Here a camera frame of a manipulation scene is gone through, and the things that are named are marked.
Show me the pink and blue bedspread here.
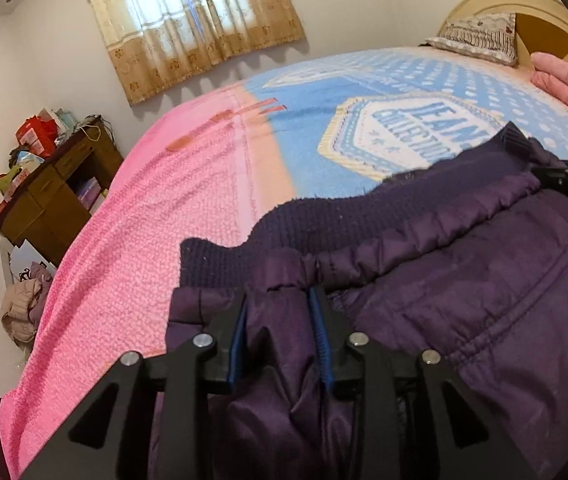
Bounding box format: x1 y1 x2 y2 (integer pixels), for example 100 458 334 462
0 47 568 478

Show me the cream wooden headboard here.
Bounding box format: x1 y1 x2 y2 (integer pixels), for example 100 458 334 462
440 0 568 70

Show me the patterned grey pillow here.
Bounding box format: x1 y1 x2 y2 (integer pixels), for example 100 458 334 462
425 12 518 67

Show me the purple quilted jacket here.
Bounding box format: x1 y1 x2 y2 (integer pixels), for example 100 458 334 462
165 125 568 479

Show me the beige patterned window curtain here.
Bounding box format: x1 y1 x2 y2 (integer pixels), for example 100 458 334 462
89 0 305 105

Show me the beige clothes pile on floor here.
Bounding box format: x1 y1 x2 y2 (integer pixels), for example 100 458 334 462
0 262 53 347

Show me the brown wooden desk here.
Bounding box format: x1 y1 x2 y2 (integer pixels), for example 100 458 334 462
0 115 124 266

